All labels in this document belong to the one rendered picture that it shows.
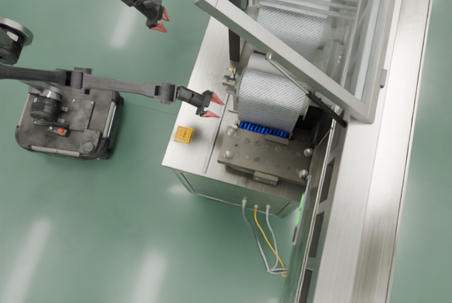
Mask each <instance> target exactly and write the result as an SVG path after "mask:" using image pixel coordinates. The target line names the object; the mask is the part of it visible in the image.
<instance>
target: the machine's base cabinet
mask: <svg viewBox="0 0 452 303"><path fill-rule="evenodd" d="M170 170H171V171H172V172H173V173H174V174H175V175H176V177H177V178H178V179H179V181H180V182H181V183H182V184H183V185H184V186H185V187H186V189H187V190H188V191H189V192H190V193H194V194H197V195H201V196H203V197H208V198H211V199H215V200H218V201H222V202H226V203H230V204H232V205H237V206H240V207H242V205H243V203H242V200H246V201H247V203H246V208H247V209H251V210H254V211H255V207H254V206H255V205H257V206H258V208H257V209H256V211H259V212H261V213H266V210H267V208H266V205H269V206H270V209H269V210H268V214H269V215H273V216H276V217H281V218H285V217H286V216H288V214H290V213H291V212H293V211H294V210H296V208H298V207H299V206H300V204H299V203H295V202H292V201H287V200H284V199H280V198H277V197H273V196H270V195H265V194H262V193H258V192H255V191H251V190H247V189H243V188H240V187H236V186H233V185H230V184H225V183H222V182H218V181H215V180H211V179H207V178H203V177H200V176H196V175H193V174H189V173H185V172H181V171H178V170H174V169H171V168H170Z"/></svg>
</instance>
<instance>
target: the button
mask: <svg viewBox="0 0 452 303"><path fill-rule="evenodd" d="M192 133H193V129H191V128H188V127H183V126H180V125H178V129H177V131H176V135H175V137H174V140H175V141H180V142H182V143H187V144H189V143H190V139H191V136H192Z"/></svg>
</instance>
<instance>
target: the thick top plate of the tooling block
mask: <svg viewBox="0 0 452 303"><path fill-rule="evenodd" d="M231 127H232V126H229V125H227V128H226V130H225V134H224V138H223V142H222V144H221V148H220V151H219V155H218V158H217V162H218V163H219V164H223V165H226V166H230V167H234V168H239V169H241V170H246V171H249V172H253V173H255V171H258V172H262V173H265V174H270V175H273V176H277V177H278V179H279V180H283V181H287V182H291V183H294V184H298V185H301V186H305V180H306V178H301V177H300V176H299V172H300V171H301V170H306V171H308V174H309V169H310V165H311V159H312V156H310V157H307V156H305V155H304V150H305V149H307V148H308V147H310V148H311V149H312V150H314V147H311V146H308V145H303V144H300V143H295V142H292V141H288V144H287V145H282V144H279V143H274V142H271V141H267V140H265V138H266V135H264V134H261V133H256V132H253V131H248V130H245V129H240V128H237V130H236V136H235V137H230V136H228V130H229V129H230V128H231ZM227 149H229V150H231V151H232V153H233V156H232V158H229V159H227V158H225V156H224V153H225V151H226V150H227ZM313 152H314V151H313ZM312 155H313V154H312Z"/></svg>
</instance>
